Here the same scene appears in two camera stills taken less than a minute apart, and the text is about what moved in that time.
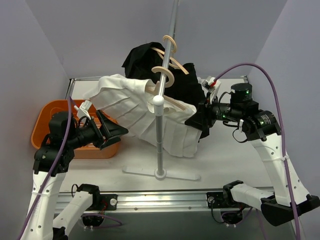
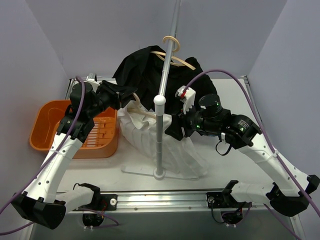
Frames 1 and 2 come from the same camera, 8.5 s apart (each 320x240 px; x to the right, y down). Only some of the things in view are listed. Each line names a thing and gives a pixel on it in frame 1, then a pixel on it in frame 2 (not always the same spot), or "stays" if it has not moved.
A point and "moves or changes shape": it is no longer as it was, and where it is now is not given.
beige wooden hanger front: x=156 y=88 to x=140 y=109
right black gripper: x=206 y=116 to x=180 y=124
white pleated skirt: x=130 y=108 moves or changes shape
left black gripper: x=100 y=131 to x=119 y=92
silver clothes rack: x=159 y=173 stays
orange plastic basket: x=40 y=129 stays
